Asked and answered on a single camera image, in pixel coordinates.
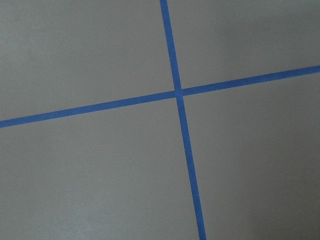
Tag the blue tape strip lengthwise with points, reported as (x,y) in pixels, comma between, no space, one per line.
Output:
(178,91)

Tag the blue tape strip crosswise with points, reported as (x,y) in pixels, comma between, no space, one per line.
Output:
(159,96)

